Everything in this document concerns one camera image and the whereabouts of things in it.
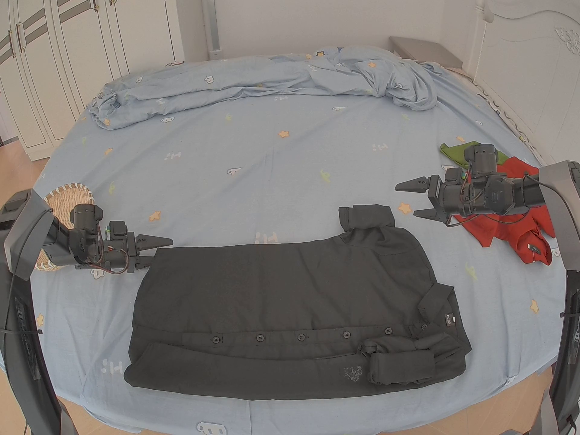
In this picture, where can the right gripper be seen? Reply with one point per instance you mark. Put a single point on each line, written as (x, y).
(457, 200)

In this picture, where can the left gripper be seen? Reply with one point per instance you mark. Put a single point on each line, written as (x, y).
(118, 256)

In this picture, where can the black shirt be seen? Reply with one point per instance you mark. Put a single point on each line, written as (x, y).
(281, 311)

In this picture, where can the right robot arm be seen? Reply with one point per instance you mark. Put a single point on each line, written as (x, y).
(521, 195)

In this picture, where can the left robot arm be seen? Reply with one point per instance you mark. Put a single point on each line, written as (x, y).
(27, 234)

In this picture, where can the green garment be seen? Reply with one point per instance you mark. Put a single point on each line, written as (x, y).
(453, 152)

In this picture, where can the red garment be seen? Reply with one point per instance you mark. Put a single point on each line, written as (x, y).
(503, 234)

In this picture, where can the round woven basket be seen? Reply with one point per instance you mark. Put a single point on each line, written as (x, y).
(68, 197)

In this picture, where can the bed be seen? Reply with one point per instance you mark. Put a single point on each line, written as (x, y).
(249, 152)

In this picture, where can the grey bedside table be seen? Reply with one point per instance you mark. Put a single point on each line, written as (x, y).
(421, 50)

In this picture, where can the pale blue quilt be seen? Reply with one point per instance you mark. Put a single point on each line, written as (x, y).
(204, 89)

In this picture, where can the white wardrobe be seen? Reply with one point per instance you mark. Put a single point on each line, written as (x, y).
(81, 61)

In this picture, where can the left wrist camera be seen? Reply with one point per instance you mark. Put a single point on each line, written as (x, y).
(116, 230)

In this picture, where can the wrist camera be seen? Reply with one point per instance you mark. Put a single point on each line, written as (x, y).
(116, 230)
(454, 175)

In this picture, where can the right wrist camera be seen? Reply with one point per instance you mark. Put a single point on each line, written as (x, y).
(454, 175)

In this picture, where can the grey vertical wall duct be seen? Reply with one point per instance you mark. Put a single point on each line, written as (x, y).
(210, 11)

